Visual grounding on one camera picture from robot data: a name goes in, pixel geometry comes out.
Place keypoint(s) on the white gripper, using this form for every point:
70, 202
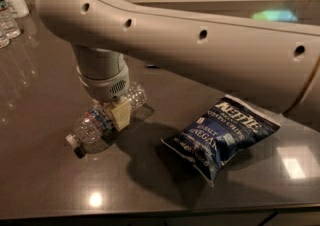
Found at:
107, 89

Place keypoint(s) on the clear plastic water bottle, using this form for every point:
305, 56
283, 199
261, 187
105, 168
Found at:
94, 131

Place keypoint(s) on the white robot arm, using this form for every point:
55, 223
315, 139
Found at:
273, 65

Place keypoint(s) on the upright water bottle red label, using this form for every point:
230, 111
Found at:
7, 21

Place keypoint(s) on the clear bottle at left edge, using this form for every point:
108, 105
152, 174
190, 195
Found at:
4, 40

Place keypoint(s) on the small dark blue packet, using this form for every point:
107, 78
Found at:
152, 66

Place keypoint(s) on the blue Kettle chips bag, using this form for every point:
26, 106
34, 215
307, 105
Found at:
228, 127

